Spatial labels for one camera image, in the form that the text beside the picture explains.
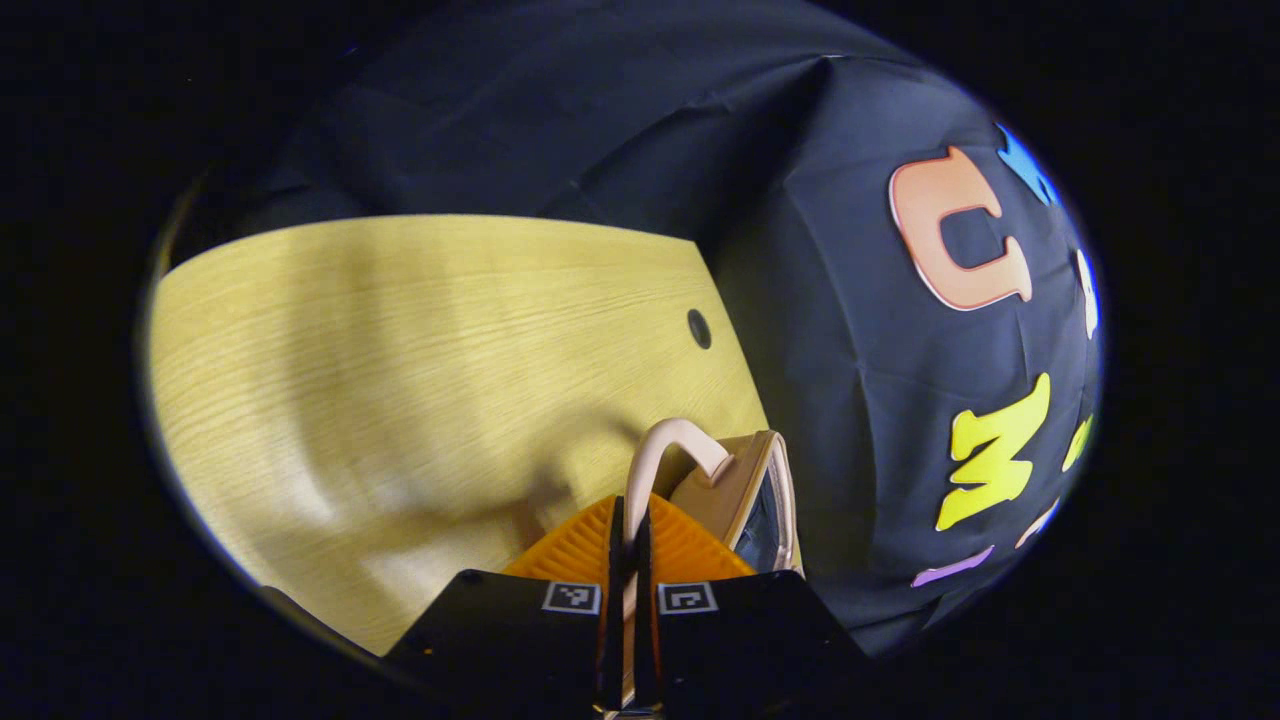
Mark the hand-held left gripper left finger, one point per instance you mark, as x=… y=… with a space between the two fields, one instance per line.
x=612 y=620

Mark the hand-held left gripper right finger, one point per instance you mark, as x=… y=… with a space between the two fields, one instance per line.
x=645 y=620

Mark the beige suitcase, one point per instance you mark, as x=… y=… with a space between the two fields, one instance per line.
x=740 y=490

